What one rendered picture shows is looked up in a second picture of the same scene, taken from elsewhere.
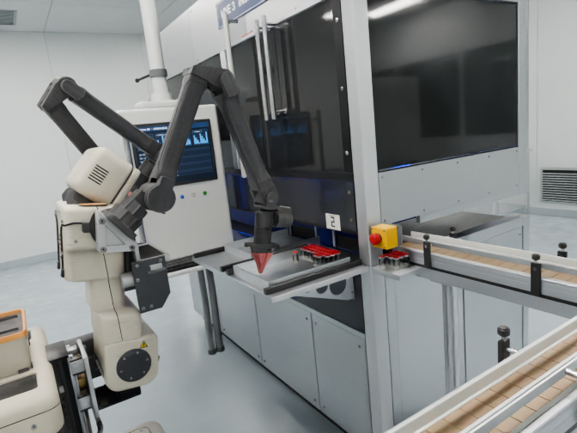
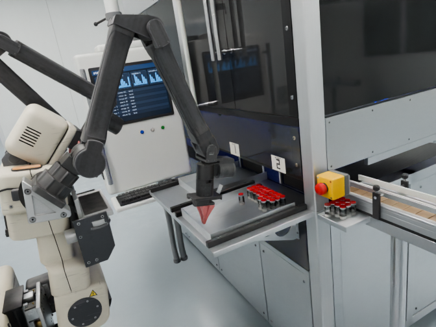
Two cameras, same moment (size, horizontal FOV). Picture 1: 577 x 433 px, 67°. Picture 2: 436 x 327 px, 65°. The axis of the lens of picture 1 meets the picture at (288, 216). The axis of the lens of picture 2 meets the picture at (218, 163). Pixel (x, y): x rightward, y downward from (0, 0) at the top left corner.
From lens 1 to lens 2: 39 cm
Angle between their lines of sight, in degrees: 9
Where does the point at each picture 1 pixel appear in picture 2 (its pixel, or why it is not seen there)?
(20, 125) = not seen: hidden behind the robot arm
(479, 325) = (422, 254)
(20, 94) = (26, 34)
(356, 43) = not seen: outside the picture
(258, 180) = (196, 134)
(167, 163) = (94, 125)
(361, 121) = (307, 65)
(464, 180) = (415, 118)
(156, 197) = (84, 163)
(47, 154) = (52, 83)
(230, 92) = (159, 42)
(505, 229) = not seen: outside the picture
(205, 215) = (164, 147)
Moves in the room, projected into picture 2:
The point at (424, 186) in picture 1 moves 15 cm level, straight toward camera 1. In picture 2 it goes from (374, 128) to (375, 139)
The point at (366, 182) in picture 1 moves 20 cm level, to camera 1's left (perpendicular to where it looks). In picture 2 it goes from (312, 129) to (250, 137)
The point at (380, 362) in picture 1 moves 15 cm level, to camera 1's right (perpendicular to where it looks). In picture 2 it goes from (324, 299) to (364, 296)
